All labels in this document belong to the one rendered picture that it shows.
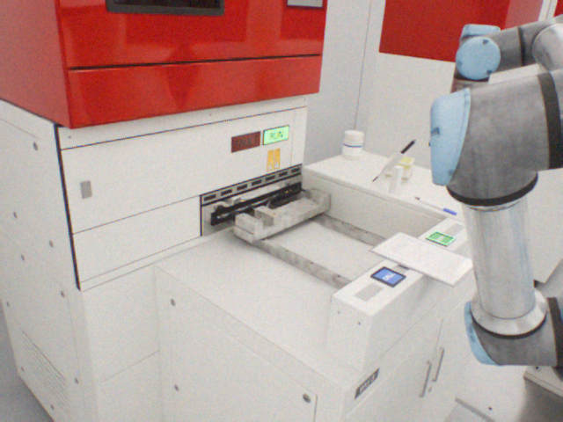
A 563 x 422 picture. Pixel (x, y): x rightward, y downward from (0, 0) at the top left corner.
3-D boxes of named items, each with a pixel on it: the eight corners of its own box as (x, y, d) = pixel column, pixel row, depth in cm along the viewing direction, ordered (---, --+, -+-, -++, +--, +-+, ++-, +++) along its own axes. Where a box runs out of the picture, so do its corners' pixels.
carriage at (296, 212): (232, 234, 136) (232, 225, 135) (310, 202, 161) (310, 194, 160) (252, 243, 131) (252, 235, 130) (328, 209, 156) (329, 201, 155)
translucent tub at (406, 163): (384, 179, 153) (388, 159, 151) (389, 172, 160) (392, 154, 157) (407, 184, 151) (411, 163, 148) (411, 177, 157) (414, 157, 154)
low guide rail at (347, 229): (291, 212, 160) (291, 204, 159) (295, 210, 162) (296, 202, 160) (425, 268, 131) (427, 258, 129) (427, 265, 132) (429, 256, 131)
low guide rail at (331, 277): (233, 236, 141) (233, 227, 140) (238, 234, 143) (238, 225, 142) (374, 308, 112) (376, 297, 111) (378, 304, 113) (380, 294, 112)
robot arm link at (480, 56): (519, 25, 81) (514, 25, 90) (451, 43, 86) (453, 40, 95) (523, 71, 83) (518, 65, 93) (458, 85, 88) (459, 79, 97)
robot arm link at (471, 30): (462, 24, 93) (463, 23, 101) (450, 79, 98) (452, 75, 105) (504, 26, 91) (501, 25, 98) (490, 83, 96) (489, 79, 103)
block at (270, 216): (254, 216, 141) (254, 207, 139) (262, 214, 143) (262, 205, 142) (274, 225, 136) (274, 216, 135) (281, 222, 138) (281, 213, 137)
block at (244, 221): (235, 224, 135) (235, 214, 134) (243, 221, 137) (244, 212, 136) (254, 234, 130) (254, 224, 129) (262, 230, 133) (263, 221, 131)
